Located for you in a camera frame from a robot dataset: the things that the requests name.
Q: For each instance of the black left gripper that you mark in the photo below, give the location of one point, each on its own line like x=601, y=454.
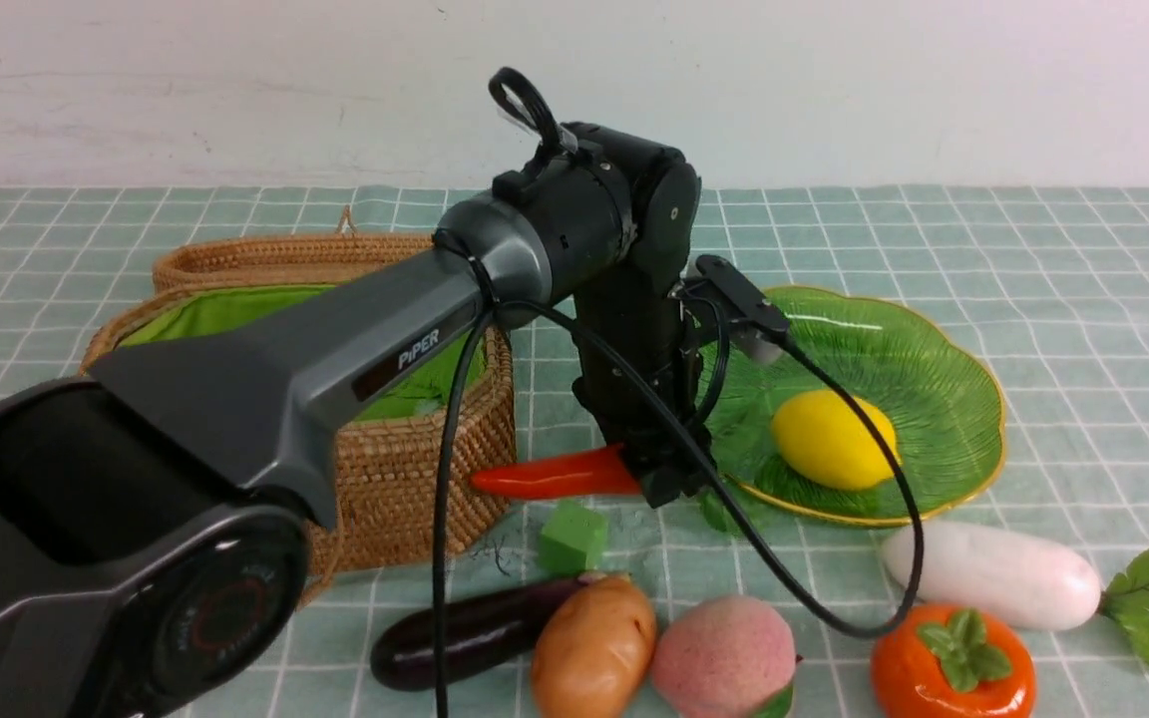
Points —
x=640, y=316

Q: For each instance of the orange toy carrot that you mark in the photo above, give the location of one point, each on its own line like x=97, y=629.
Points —
x=602, y=472

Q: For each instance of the yellow toy lemon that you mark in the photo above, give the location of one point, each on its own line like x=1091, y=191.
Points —
x=820, y=437

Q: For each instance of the brown toy potato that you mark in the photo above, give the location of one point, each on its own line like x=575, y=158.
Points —
x=595, y=651

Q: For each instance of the dark purple toy eggplant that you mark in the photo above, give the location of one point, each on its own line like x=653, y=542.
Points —
x=481, y=633

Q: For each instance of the white toy radish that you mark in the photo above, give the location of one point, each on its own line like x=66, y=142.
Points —
x=1028, y=582

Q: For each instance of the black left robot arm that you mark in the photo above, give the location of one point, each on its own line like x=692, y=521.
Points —
x=153, y=511

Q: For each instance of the green checkered tablecloth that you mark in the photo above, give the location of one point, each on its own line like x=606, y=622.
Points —
x=1049, y=287

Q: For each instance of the woven rattan basket green lining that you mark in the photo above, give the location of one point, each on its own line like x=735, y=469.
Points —
x=387, y=458

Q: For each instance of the green foam cube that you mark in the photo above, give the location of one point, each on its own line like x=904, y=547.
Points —
x=572, y=540

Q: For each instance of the green leaf-shaped glass plate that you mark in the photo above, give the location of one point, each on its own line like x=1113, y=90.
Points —
x=940, y=410

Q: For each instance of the woven rattan basket lid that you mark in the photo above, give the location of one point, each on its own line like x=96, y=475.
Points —
x=276, y=258

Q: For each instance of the pink toy peach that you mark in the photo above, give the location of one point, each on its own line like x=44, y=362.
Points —
x=726, y=657

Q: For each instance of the orange toy persimmon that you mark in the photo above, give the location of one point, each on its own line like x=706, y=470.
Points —
x=950, y=661

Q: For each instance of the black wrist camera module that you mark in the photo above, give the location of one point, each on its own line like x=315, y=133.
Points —
x=726, y=305

